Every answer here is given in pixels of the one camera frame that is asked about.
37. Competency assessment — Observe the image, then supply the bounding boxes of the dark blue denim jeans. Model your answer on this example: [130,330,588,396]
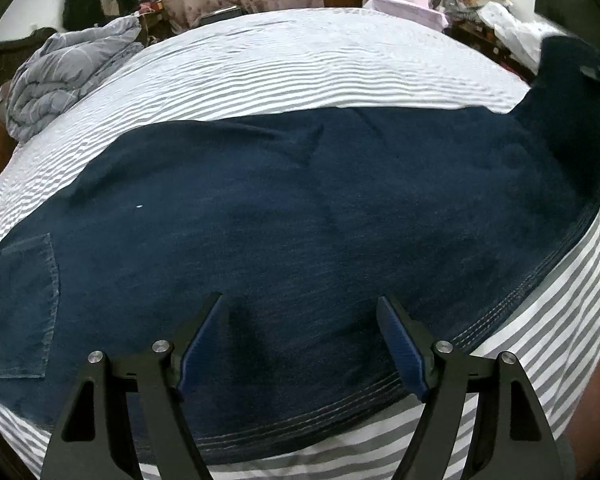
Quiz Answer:
[0,36,600,464]

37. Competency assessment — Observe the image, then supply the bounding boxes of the white dotted cloth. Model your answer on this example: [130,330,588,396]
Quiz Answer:
[478,1,558,74]

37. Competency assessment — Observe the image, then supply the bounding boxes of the lilac folded cloth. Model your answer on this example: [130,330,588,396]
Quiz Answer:
[363,0,449,32]

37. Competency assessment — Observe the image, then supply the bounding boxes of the grey white striped bed sheet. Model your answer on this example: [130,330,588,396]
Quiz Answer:
[0,6,600,480]

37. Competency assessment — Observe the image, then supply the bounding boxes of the grey rolled blanket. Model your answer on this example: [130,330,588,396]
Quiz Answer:
[6,15,144,143]

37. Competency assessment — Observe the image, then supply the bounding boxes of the dark wooden headboard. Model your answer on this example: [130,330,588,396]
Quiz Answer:
[0,27,57,88]

